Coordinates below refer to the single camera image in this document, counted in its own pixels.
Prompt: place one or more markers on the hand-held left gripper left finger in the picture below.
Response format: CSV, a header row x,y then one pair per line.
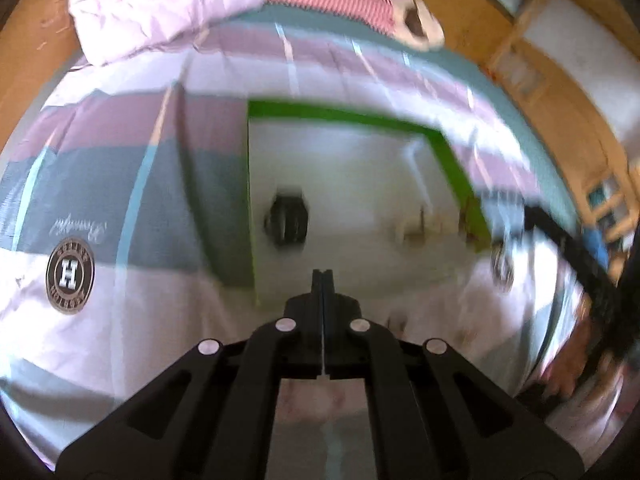
x,y
315,310

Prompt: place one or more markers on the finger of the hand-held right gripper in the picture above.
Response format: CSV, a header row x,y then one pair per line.
x,y
597,250
560,240

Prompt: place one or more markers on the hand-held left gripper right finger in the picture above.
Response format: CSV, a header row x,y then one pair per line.
x,y
335,310

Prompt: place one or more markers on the green cardboard box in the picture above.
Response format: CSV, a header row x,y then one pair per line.
x,y
350,185

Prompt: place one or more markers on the person's right hand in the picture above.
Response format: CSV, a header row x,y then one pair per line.
x,y
575,360

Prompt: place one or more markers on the wooden footboard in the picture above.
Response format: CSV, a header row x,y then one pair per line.
x,y
575,85

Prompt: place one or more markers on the lilac pillow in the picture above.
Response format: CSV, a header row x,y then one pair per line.
x,y
160,0

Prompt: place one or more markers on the wooden headboard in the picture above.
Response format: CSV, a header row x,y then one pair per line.
x,y
30,60

